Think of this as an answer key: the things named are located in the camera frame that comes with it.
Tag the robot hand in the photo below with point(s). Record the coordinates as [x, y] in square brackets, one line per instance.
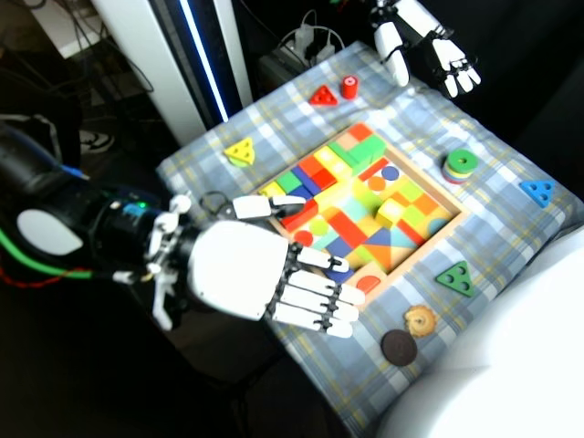
[447, 52]
[237, 269]

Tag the dark blue wooden cube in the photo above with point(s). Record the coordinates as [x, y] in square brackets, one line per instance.
[302, 191]
[340, 275]

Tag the wooden block tray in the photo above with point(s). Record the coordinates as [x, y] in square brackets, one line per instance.
[356, 210]

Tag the blue plaid cloth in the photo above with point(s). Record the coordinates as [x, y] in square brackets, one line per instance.
[410, 128]

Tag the yellow cube with double bar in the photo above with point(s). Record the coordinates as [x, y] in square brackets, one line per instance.
[271, 189]

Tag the green wooden cube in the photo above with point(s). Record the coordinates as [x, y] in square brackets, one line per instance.
[363, 156]
[289, 181]
[378, 145]

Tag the red wooden cylinder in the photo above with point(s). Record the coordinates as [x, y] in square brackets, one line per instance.
[350, 89]

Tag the red wooden cube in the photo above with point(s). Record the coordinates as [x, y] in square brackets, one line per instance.
[310, 166]
[361, 131]
[325, 179]

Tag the yellow triangle with three holes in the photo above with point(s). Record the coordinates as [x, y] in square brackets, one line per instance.
[230, 150]

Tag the natural wood cube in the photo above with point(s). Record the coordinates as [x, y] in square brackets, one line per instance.
[347, 142]

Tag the red triangle with three holes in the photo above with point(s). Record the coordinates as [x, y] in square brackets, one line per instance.
[315, 100]

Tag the yellow cube with S mark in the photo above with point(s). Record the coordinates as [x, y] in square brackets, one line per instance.
[340, 169]

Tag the yellow cube with E mark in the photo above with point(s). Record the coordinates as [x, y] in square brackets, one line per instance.
[325, 156]

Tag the white power strip with plugs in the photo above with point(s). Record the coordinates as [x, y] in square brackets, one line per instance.
[303, 38]

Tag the blue triangle with three holes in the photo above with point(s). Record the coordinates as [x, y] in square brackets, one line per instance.
[525, 186]

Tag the black box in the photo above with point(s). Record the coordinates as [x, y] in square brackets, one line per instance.
[278, 68]

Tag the dark chocolate round cookie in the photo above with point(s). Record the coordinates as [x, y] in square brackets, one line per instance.
[399, 349]

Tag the tan flower-shaped cookie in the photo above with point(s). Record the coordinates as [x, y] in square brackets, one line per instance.
[426, 326]

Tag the green triangle with three holes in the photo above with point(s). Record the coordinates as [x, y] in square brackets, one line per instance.
[442, 278]

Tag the white column with blue strip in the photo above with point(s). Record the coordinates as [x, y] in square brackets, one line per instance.
[137, 55]

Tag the large white blurred panel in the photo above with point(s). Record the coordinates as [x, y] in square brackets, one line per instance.
[502, 365]

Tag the white shelf board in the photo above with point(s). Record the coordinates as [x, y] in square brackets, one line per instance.
[68, 32]

